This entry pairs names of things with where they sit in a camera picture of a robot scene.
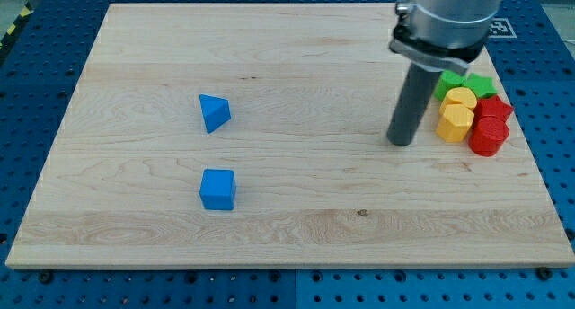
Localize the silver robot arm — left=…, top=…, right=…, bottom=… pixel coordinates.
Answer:
left=389, top=0, right=502, bottom=75

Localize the blue triangle block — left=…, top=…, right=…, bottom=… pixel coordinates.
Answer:
left=199, top=94, right=232, bottom=134

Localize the wooden board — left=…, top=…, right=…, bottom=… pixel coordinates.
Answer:
left=6, top=4, right=574, bottom=269

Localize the black board screw left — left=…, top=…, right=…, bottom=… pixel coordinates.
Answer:
left=38, top=270, right=54, bottom=285

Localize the black board screw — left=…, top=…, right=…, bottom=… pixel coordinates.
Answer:
left=38, top=270, right=54, bottom=285
left=535, top=267, right=553, bottom=281

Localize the black board screw right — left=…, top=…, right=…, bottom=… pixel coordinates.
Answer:
left=535, top=267, right=553, bottom=281

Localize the blue cube block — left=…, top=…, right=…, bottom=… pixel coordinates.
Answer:
left=199, top=169, right=236, bottom=211

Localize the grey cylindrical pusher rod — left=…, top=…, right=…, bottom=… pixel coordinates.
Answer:
left=386, top=63, right=442, bottom=146

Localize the yellow hexagon block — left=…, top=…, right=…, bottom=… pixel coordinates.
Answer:
left=436, top=104, right=474, bottom=143

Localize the yellow cylinder block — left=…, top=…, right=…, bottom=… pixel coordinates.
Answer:
left=439, top=87, right=477, bottom=114

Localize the red cylinder block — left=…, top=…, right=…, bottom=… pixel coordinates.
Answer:
left=468, top=117, right=509, bottom=157

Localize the green star block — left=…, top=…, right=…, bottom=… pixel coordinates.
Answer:
left=463, top=73, right=497, bottom=99

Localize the red star block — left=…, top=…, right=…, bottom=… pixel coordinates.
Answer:
left=473, top=95, right=514, bottom=123

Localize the black white fiducial tag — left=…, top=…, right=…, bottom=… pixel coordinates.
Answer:
left=488, top=17, right=517, bottom=39

